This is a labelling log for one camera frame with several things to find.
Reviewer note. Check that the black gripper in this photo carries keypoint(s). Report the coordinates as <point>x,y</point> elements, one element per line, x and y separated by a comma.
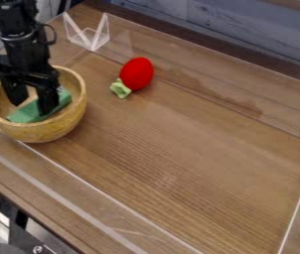
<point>24,65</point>

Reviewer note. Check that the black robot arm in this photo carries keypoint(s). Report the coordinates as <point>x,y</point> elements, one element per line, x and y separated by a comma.
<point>20,12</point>

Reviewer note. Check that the red plush strawberry toy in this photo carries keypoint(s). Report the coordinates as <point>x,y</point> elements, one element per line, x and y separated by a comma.
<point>134,77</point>

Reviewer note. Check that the blue grey sofa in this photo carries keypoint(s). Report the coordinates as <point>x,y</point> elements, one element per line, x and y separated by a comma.
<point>251,23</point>

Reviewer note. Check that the clear acrylic corner bracket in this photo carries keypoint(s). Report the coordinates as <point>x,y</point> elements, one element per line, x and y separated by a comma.
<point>88,38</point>

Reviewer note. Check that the black table leg frame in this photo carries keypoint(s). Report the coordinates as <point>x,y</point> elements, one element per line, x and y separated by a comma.
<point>17,241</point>

